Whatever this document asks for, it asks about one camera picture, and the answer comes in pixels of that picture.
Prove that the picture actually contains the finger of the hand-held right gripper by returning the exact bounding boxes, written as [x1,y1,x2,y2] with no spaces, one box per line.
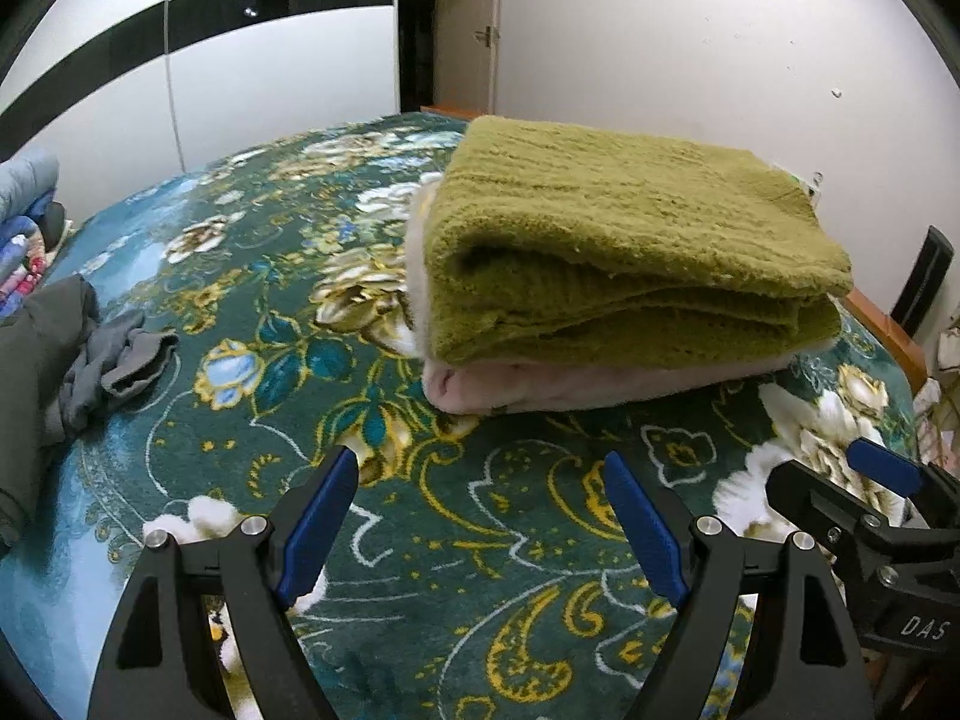
[764,456,912,580]
[846,436,960,537]

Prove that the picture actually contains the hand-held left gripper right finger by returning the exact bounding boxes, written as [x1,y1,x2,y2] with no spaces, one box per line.
[602,451,880,720]

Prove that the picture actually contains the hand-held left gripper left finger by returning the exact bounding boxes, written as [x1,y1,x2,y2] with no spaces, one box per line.
[86,445,360,720]

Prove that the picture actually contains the white cloth bundle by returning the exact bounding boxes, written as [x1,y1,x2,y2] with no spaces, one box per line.
[911,311,960,475]

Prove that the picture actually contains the green floral blanket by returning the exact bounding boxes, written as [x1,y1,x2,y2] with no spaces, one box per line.
[0,111,927,720]

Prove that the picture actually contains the pale pink folded garment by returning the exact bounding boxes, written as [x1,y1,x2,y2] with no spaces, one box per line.
[405,187,837,416]

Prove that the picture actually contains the black chair back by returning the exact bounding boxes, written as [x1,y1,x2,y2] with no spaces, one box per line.
[891,225,955,340]

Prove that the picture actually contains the grey crumpled garment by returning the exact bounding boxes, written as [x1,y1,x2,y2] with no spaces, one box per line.
[52,313,182,436]

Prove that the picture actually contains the olive green folded sweater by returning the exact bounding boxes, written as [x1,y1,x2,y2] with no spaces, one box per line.
[416,115,854,367]

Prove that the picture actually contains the dark grey pants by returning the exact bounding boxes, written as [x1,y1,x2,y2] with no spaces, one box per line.
[0,274,100,550]

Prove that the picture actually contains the floral folded quilt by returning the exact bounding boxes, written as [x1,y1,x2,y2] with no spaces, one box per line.
[0,214,73,316]

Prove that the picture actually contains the blue folded quilt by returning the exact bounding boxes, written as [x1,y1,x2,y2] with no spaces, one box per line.
[0,152,61,223]

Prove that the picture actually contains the white wardrobe with black stripe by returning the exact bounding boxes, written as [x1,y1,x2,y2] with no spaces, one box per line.
[0,0,399,192]

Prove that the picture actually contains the white door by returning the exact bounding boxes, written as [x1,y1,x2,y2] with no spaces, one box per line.
[437,0,501,115]

